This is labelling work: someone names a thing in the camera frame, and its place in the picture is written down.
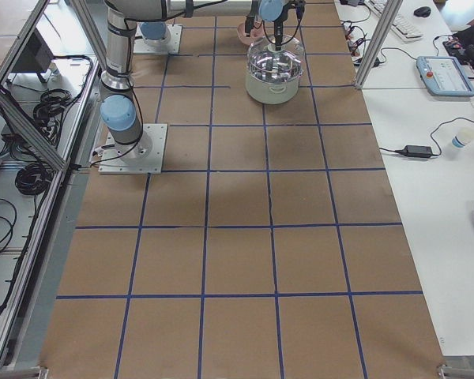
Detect glass pot lid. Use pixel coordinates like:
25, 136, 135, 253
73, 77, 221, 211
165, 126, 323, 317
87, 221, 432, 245
247, 36, 305, 84

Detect pale green cooking pot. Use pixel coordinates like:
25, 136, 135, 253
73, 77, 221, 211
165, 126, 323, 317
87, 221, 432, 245
245, 70, 303, 105

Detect pink bowl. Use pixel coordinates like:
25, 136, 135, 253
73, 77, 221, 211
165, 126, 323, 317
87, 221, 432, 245
237, 23, 264, 46

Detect white keyboard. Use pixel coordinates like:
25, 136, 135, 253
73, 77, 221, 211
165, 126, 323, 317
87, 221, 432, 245
365, 0, 423, 43

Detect black computer mouse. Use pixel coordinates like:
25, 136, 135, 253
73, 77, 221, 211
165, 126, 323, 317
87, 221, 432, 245
413, 6, 431, 18

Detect blue teach pendant tablet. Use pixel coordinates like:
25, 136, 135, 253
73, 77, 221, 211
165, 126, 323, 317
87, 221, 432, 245
416, 56, 474, 97

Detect paper cup with blue band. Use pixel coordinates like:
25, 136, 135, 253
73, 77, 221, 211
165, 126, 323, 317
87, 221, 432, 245
451, 126, 474, 159

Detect aluminium frame post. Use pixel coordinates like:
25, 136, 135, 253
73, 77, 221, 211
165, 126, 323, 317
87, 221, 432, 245
355, 0, 402, 89

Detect black power adapter with cable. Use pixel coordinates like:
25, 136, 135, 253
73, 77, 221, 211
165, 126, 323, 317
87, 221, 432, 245
379, 117, 474, 159

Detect coiled black cables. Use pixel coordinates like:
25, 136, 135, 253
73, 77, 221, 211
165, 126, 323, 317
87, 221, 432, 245
14, 161, 52, 197

